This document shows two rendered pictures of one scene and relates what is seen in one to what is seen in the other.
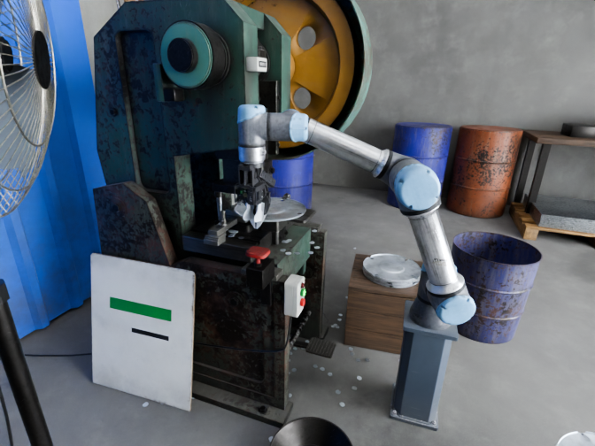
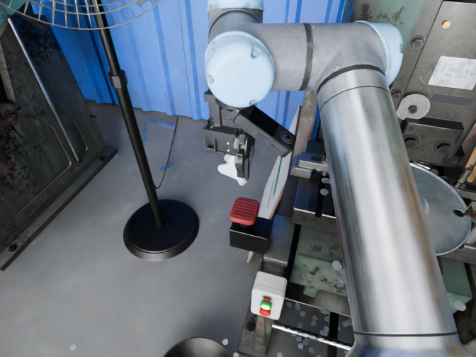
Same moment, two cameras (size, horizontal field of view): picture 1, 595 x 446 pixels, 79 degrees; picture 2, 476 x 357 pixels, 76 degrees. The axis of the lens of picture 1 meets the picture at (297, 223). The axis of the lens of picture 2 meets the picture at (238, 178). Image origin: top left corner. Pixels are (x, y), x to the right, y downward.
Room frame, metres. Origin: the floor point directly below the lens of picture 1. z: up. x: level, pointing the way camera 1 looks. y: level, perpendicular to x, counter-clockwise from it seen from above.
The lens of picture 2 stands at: (1.00, -0.32, 1.30)
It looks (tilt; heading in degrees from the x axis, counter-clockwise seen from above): 44 degrees down; 87
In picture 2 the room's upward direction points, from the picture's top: straight up
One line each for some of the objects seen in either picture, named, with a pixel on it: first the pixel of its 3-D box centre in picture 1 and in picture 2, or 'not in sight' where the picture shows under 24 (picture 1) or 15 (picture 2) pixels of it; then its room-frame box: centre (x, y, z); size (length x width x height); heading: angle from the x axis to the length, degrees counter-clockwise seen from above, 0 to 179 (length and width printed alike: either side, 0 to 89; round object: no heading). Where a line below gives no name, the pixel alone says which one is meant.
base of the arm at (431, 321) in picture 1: (431, 306); not in sight; (1.14, -0.51, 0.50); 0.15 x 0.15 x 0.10
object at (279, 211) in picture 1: (270, 208); (397, 199); (1.39, 0.11, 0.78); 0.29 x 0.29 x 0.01
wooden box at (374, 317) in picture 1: (387, 302); not in sight; (1.65, -0.49, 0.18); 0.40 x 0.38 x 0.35; 76
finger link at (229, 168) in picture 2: (258, 217); (231, 171); (1.02, 0.12, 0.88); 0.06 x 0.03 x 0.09; 159
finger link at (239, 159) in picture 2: (262, 200); (241, 157); (1.03, 0.11, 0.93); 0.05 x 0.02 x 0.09; 69
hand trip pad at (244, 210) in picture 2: (258, 260); (244, 218); (1.04, 0.13, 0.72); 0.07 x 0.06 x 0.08; 70
